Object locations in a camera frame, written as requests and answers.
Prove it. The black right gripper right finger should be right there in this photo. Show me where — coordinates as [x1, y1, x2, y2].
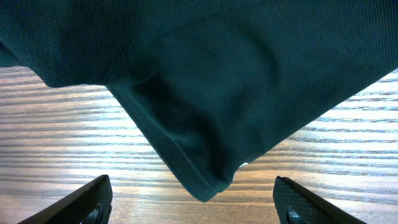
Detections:
[272, 176, 366, 224]

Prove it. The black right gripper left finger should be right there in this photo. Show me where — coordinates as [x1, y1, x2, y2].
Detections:
[18, 175, 113, 224]

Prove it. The black polo shirt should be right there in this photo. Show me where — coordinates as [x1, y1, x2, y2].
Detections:
[1, 0, 397, 202]

